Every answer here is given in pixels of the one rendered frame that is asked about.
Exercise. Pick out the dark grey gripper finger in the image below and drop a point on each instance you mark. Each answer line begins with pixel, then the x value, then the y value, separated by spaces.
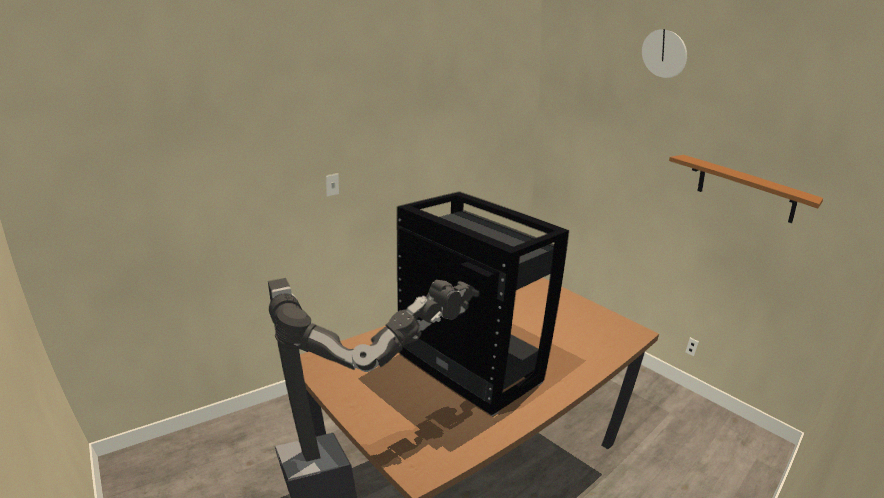
pixel 464 289
pixel 465 300

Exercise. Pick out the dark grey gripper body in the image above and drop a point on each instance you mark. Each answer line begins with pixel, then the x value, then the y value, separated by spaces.
pixel 445 295

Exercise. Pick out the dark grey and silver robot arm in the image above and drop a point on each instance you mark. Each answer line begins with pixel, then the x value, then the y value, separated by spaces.
pixel 292 322

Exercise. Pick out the black server rack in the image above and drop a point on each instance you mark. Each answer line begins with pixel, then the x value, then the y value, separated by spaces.
pixel 471 353

